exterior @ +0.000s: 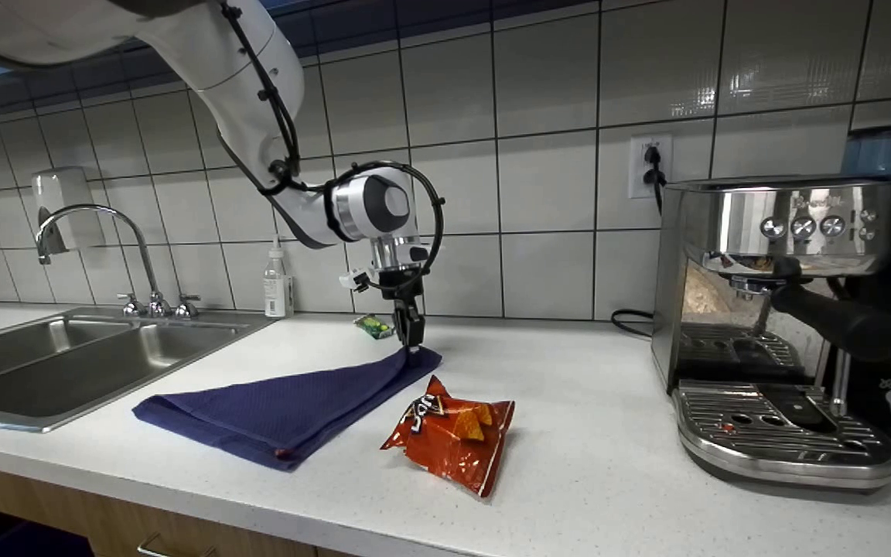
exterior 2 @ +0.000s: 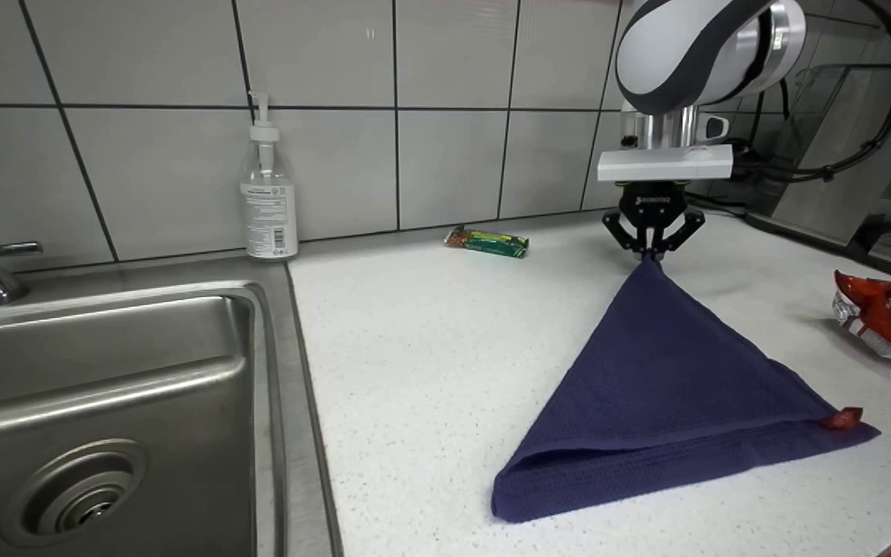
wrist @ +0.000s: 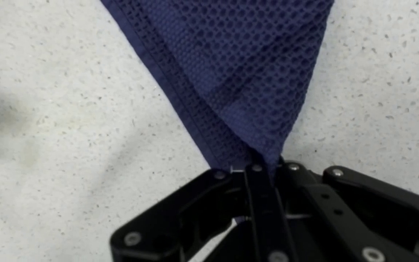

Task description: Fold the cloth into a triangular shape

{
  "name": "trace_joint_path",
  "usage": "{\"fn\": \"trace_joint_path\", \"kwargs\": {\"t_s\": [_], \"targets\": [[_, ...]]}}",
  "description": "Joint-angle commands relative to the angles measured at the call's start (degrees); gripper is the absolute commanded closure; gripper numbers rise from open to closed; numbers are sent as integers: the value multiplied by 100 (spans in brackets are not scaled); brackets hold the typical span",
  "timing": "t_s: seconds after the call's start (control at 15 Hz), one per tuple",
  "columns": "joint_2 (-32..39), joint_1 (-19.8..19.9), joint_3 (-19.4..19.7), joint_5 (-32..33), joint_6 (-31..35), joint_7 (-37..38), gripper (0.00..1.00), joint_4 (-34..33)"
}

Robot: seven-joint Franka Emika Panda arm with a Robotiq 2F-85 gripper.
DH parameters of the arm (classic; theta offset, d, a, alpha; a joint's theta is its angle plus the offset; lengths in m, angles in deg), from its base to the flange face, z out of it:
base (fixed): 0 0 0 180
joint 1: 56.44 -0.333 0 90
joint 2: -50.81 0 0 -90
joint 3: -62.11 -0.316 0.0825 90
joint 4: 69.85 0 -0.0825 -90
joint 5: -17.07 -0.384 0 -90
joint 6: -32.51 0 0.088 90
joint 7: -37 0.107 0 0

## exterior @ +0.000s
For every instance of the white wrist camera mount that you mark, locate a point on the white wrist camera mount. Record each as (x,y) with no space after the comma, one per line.
(361,278)

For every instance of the dark blue cloth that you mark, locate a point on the dark blue cloth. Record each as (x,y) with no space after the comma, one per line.
(282,422)

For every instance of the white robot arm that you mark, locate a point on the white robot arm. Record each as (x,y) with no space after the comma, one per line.
(250,76)

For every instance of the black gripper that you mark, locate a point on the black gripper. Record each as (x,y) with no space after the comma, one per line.
(403,288)

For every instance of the clear soap dispenser bottle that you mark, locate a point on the clear soap dispenser bottle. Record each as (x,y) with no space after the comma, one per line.
(275,281)

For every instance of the silver espresso machine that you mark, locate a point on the silver espresso machine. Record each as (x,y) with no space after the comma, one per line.
(750,341)

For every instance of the stainless steel sink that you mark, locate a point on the stainless steel sink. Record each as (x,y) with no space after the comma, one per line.
(64,366)

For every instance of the white wall outlet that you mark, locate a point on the white wall outlet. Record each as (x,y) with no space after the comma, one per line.
(649,166)

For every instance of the green snack wrapper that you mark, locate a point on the green snack wrapper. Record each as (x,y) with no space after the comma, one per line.
(376,325)

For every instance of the red chip bag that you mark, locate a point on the red chip bag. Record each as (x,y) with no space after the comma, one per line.
(453,436)

